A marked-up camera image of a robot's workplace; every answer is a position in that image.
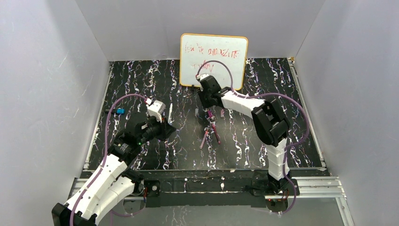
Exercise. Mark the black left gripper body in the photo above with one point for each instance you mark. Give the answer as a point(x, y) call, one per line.
point(166, 128)

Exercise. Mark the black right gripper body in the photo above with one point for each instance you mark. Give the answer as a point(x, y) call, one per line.
point(203, 98)

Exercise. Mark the white marker pen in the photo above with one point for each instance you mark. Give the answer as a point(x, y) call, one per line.
point(170, 114)

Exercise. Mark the magenta pen cap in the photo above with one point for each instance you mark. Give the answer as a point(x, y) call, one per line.
point(209, 114)

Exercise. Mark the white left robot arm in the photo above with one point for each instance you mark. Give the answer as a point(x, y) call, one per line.
point(113, 180)

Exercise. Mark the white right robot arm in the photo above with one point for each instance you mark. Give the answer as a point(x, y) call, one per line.
point(269, 120)

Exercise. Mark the dark pink pen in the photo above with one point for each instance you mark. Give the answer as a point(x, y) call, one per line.
point(216, 134)

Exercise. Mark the blue capped black marker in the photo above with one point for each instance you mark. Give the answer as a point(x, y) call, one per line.
point(115, 111)

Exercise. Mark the yellow framed whiteboard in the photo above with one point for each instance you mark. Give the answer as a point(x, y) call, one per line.
point(223, 57)

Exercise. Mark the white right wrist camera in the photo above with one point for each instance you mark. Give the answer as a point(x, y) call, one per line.
point(201, 77)

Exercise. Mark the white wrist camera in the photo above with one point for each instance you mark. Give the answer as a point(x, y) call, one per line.
point(201, 77)
point(156, 108)

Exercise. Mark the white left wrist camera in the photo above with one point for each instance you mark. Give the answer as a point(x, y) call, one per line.
point(156, 108)

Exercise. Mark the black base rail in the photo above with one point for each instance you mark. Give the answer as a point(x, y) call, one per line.
point(253, 188)

